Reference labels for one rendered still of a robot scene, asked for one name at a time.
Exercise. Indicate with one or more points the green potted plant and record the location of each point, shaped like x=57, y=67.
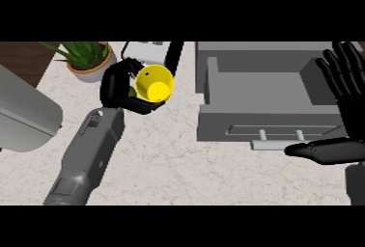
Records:
x=87, y=59

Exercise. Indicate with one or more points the grey drawer front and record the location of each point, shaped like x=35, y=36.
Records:
x=227, y=120

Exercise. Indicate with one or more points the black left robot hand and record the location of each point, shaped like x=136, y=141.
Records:
x=112, y=90

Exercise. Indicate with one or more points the white and black appliance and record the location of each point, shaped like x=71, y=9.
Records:
x=148, y=52

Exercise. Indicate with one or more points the grey open drawer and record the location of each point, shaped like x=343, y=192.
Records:
x=258, y=88

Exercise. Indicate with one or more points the yellow cup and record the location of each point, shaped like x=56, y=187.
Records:
x=153, y=84

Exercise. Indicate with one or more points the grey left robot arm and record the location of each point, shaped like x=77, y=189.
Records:
x=90, y=154

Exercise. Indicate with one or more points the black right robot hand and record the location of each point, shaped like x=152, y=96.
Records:
x=348, y=115

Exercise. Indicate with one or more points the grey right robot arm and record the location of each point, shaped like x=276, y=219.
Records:
x=356, y=185

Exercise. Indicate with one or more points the grey cabinet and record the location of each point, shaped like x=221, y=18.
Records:
x=255, y=49

